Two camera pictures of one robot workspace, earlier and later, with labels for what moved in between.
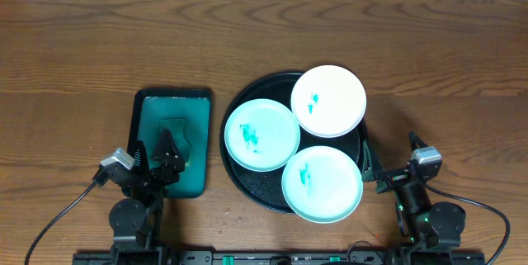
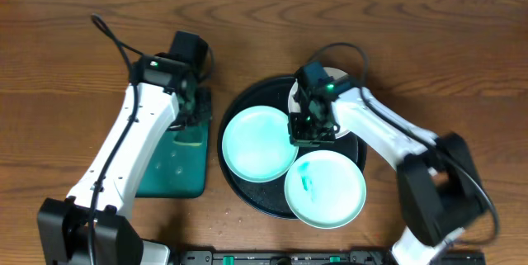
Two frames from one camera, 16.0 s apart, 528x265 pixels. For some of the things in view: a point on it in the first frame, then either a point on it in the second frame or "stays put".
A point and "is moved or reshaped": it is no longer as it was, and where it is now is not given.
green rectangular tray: (185, 113) stays put
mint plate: (261, 134) is moved or reshaped
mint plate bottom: (322, 184) stays put
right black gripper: (396, 176) → (310, 136)
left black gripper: (153, 172) → (198, 106)
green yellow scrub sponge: (176, 126) is moved or reshaped
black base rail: (280, 257) stays put
